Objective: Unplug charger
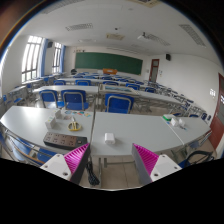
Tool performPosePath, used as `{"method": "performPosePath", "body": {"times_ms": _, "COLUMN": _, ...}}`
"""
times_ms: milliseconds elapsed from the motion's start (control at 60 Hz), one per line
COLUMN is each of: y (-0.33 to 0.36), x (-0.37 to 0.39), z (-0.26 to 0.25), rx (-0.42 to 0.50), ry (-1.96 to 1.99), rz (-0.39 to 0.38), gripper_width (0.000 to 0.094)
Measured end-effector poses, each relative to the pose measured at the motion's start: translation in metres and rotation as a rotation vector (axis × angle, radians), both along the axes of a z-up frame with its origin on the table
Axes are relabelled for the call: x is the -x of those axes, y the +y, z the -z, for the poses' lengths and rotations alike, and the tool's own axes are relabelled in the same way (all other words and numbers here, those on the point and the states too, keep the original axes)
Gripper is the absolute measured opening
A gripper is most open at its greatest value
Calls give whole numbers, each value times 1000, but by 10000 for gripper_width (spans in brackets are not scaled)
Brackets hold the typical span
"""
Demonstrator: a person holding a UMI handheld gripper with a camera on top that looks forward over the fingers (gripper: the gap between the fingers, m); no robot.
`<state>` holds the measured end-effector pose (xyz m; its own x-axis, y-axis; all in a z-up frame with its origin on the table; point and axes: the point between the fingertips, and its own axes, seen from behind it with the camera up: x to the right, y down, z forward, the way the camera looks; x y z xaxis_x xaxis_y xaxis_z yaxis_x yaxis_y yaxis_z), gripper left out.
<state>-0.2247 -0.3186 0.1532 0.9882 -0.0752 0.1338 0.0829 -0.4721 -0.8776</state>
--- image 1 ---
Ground small white carton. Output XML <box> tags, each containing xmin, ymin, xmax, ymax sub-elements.
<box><xmin>170</xmin><ymin>117</ymin><xmax>186</xmax><ymax>128</ymax></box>

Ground orange lectern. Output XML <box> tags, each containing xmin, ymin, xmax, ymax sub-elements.
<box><xmin>102</xmin><ymin>68</ymin><xmax>118</xmax><ymax>75</ymax></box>

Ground reddish brown door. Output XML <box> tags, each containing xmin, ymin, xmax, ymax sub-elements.
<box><xmin>209</xmin><ymin>73</ymin><xmax>224</xmax><ymax>149</ymax></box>

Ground white ceiling projector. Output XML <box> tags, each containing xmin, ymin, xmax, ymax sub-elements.
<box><xmin>138</xmin><ymin>32</ymin><xmax>154</xmax><ymax>42</ymax></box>

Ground narrow window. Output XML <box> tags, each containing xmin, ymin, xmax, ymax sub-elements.
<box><xmin>52</xmin><ymin>42</ymin><xmax>63</xmax><ymax>74</ymax></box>

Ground ceiling light panels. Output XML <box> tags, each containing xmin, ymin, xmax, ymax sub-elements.
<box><xmin>41</xmin><ymin>0</ymin><xmax>208</xmax><ymax>48</ymax></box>

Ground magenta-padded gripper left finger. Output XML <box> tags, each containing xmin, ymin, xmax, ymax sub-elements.
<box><xmin>39</xmin><ymin>143</ymin><xmax>92</xmax><ymax>186</ymax></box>

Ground black power cable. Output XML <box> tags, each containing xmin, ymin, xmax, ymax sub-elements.
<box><xmin>85</xmin><ymin>154</ymin><xmax>101</xmax><ymax>187</ymax></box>

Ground large window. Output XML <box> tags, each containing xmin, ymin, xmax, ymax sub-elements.
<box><xmin>21</xmin><ymin>35</ymin><xmax>44</xmax><ymax>83</ymax></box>

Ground white charger with dark face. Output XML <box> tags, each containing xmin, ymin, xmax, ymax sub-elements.
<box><xmin>104</xmin><ymin>132</ymin><xmax>117</xmax><ymax>145</ymax></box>

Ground green chalkboard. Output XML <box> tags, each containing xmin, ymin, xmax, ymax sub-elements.
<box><xmin>74</xmin><ymin>51</ymin><xmax>144</xmax><ymax>76</ymax></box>

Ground brown door with window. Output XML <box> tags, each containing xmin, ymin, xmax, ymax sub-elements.
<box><xmin>149</xmin><ymin>58</ymin><xmax>160</xmax><ymax>83</ymax></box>

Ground white box with coloured stickers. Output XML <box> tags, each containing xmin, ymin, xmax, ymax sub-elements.
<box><xmin>44</xmin><ymin>115</ymin><xmax>58</xmax><ymax>130</ymax></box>

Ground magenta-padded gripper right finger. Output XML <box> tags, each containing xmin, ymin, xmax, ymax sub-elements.
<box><xmin>131</xmin><ymin>143</ymin><xmax>183</xmax><ymax>187</ymax></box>

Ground yellow-handled scissors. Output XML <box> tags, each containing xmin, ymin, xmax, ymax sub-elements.
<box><xmin>67</xmin><ymin>119</ymin><xmax>83</xmax><ymax>132</ymax></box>

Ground rows of white desks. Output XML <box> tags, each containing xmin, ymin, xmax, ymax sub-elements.
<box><xmin>6</xmin><ymin>73</ymin><xmax>198</xmax><ymax>114</ymax></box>

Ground blue curtain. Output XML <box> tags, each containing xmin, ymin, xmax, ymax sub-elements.
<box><xmin>59</xmin><ymin>44</ymin><xmax>66</xmax><ymax>74</ymax></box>
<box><xmin>39</xmin><ymin>38</ymin><xmax>48</xmax><ymax>78</ymax></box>

